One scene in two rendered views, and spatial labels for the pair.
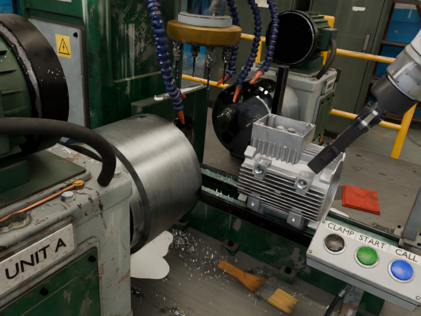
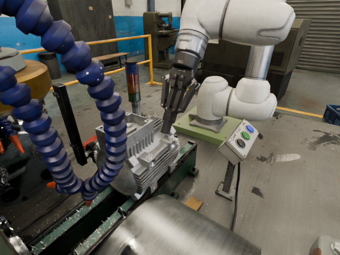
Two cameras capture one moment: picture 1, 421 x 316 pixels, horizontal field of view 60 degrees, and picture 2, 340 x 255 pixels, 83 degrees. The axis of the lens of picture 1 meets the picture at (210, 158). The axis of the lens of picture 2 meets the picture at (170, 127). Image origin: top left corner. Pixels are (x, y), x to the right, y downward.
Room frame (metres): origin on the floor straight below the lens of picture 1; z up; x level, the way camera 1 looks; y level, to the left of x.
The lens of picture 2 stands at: (0.65, 0.27, 1.40)
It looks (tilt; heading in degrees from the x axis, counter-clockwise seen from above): 31 degrees down; 275
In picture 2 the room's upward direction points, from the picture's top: straight up
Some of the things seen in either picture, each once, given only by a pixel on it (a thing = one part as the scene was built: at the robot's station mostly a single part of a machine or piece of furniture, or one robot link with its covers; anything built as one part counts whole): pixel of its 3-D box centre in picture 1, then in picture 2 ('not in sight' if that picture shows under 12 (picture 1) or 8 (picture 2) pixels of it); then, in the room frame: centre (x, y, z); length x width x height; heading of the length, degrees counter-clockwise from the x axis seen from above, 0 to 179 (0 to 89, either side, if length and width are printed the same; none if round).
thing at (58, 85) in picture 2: (276, 112); (72, 128); (0.97, -0.17, 1.12); 0.04 x 0.03 x 0.26; 60
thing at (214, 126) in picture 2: not in sight; (206, 118); (0.52, -0.76, 0.87); 0.22 x 0.18 x 0.06; 153
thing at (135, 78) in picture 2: not in sight; (132, 77); (0.90, -0.61, 1.14); 0.06 x 0.06 x 0.04
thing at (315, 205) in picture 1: (291, 178); (139, 154); (0.79, -0.20, 1.02); 0.20 x 0.19 x 0.19; 61
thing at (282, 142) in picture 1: (282, 138); (126, 135); (0.81, -0.17, 1.11); 0.12 x 0.11 x 0.07; 61
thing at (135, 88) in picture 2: not in sight; (133, 86); (0.90, -0.61, 1.10); 0.06 x 0.06 x 0.04
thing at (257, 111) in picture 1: (260, 113); (3, 150); (1.20, -0.15, 1.04); 0.41 x 0.25 x 0.25; 150
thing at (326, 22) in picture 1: (306, 69); not in sight; (1.45, -0.33, 1.16); 0.33 x 0.26 x 0.42; 150
